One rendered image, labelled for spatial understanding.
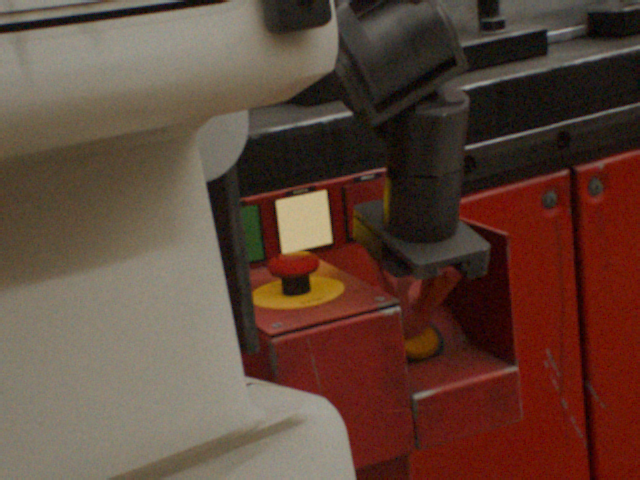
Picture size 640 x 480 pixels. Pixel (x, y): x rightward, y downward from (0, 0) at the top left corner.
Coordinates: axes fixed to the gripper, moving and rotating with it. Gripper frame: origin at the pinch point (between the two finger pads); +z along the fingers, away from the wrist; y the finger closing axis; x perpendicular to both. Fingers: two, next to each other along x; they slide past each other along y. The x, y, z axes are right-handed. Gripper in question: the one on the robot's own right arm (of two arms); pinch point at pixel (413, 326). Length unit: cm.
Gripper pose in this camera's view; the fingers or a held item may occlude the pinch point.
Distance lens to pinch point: 98.7
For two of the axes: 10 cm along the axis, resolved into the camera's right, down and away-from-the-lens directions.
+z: -0.2, 8.7, 4.9
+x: -9.0, 2.0, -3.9
